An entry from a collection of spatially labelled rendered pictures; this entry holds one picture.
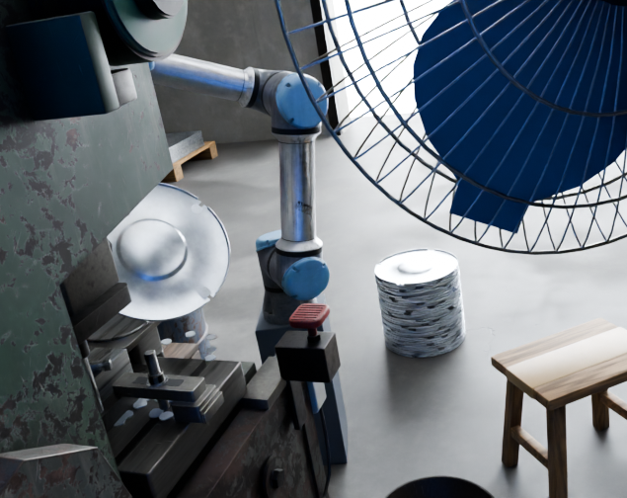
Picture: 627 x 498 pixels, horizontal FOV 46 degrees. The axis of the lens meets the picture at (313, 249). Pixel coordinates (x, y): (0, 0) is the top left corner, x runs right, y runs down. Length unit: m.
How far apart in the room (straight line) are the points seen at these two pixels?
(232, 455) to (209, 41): 5.22
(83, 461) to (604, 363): 1.32
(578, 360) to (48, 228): 1.33
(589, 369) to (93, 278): 1.18
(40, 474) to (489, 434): 1.56
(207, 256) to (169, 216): 0.11
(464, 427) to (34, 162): 1.61
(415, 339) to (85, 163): 1.74
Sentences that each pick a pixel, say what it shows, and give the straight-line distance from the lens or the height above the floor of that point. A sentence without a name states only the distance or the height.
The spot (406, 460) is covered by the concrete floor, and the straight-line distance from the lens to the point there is 2.15.
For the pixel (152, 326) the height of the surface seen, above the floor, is 0.77.
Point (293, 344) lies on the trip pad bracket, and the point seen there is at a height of 0.70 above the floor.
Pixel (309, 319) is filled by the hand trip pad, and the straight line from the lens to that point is 1.26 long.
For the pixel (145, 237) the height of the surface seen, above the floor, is 0.90.
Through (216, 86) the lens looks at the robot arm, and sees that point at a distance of 1.77.
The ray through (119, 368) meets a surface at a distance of 1.26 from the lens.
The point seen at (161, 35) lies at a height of 1.27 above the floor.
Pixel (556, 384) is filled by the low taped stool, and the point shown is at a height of 0.33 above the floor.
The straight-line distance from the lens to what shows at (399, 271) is 2.57.
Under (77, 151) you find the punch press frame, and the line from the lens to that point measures 0.99.
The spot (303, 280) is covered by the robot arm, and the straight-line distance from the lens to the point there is 1.76.
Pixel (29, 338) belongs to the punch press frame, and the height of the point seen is 0.97.
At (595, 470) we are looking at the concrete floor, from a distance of 2.10.
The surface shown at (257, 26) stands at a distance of 6.02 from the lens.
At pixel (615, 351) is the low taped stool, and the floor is 0.33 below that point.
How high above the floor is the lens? 1.32
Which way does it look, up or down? 21 degrees down
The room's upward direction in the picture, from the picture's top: 10 degrees counter-clockwise
